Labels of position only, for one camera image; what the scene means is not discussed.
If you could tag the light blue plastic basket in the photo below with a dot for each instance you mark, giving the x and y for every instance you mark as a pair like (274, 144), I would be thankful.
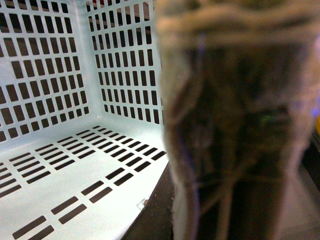
(80, 117)

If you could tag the yellow mango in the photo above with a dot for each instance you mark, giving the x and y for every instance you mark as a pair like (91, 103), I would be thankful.
(317, 125)

